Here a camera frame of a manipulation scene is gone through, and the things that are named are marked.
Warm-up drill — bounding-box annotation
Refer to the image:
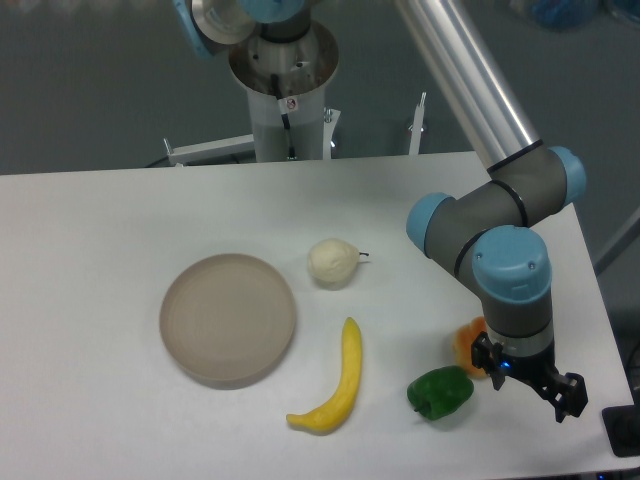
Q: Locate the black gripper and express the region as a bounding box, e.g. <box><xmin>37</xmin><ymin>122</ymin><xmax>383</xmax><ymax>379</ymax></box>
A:
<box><xmin>471</xmin><ymin>332</ymin><xmax>587</xmax><ymax>423</ymax></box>

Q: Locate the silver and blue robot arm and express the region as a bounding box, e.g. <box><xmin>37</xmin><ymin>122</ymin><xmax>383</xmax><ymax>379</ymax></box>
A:
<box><xmin>173</xmin><ymin>1</ymin><xmax>588</xmax><ymax>420</ymax></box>

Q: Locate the yellow banana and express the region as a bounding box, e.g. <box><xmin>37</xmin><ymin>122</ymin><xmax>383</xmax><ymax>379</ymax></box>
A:
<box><xmin>286</xmin><ymin>317</ymin><xmax>364</xmax><ymax>434</ymax></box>

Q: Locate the orange bell pepper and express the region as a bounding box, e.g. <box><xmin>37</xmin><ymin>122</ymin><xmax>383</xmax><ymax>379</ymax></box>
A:
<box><xmin>452</xmin><ymin>316</ymin><xmax>487</xmax><ymax>379</ymax></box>

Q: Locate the green bell pepper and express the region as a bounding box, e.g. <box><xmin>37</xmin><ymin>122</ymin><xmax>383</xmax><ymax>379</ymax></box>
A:
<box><xmin>406</xmin><ymin>365</ymin><xmax>474</xmax><ymax>421</ymax></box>

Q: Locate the black device at table edge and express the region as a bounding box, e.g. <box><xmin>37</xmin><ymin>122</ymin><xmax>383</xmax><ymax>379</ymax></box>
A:
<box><xmin>602</xmin><ymin>405</ymin><xmax>639</xmax><ymax>458</ymax></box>

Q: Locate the white pear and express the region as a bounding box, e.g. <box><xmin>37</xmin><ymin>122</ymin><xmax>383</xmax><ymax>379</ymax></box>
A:
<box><xmin>307</xmin><ymin>238</ymin><xmax>370</xmax><ymax>290</ymax></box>

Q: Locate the beige round plate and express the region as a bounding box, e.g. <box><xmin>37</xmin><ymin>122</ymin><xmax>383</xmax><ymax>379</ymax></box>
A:
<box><xmin>159</xmin><ymin>253</ymin><xmax>297</xmax><ymax>389</ymax></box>

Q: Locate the white metal bracket right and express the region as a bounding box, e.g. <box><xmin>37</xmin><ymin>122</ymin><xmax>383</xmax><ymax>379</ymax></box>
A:
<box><xmin>408</xmin><ymin>91</ymin><xmax>427</xmax><ymax>156</ymax></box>

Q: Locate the white metal bracket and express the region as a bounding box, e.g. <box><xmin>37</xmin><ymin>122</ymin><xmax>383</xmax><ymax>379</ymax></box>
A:
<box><xmin>163</xmin><ymin>134</ymin><xmax>254</xmax><ymax>166</ymax></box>
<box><xmin>408</xmin><ymin>91</ymin><xmax>427</xmax><ymax>156</ymax></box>

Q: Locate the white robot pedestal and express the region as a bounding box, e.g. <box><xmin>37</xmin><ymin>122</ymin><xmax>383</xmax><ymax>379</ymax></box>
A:
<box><xmin>247</xmin><ymin>87</ymin><xmax>335</xmax><ymax>163</ymax></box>

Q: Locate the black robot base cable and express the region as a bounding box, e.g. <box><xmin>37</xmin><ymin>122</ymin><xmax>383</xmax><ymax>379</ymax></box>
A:
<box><xmin>269</xmin><ymin>73</ymin><xmax>299</xmax><ymax>161</ymax></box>

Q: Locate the white metal bracket left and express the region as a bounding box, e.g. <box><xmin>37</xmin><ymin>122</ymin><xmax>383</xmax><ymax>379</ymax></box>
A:
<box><xmin>163</xmin><ymin>134</ymin><xmax>254</xmax><ymax>166</ymax></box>

